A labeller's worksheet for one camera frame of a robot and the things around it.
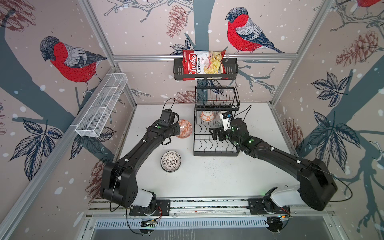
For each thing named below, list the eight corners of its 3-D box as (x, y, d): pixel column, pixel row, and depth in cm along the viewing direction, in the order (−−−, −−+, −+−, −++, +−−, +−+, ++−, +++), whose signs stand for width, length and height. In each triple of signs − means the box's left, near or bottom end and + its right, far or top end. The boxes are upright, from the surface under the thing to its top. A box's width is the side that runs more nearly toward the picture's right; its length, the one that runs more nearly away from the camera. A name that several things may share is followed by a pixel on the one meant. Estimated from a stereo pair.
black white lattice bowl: (161, 174, 85) (158, 169, 79) (164, 156, 92) (162, 150, 87) (180, 174, 85) (179, 169, 79) (181, 156, 92) (180, 150, 87)
